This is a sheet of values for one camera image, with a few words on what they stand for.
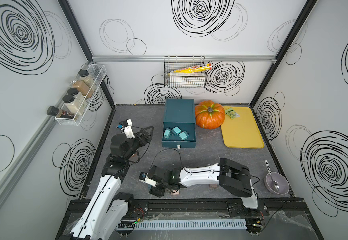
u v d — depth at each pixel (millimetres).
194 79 867
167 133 812
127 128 654
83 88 733
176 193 777
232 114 1135
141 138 641
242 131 1020
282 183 797
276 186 787
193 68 879
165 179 619
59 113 608
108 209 475
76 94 669
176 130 841
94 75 802
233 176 501
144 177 694
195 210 742
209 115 979
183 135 823
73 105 646
